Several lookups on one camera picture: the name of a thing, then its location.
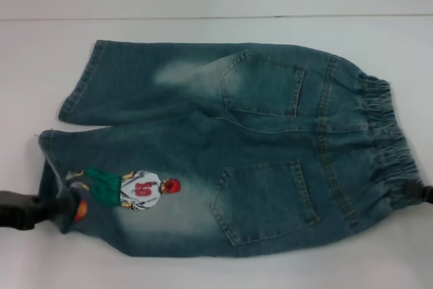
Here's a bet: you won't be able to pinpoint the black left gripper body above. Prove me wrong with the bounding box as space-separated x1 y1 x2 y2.
0 190 45 233

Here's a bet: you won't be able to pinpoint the blue denim shorts with embroidery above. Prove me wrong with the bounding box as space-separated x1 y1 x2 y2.
37 39 424 258

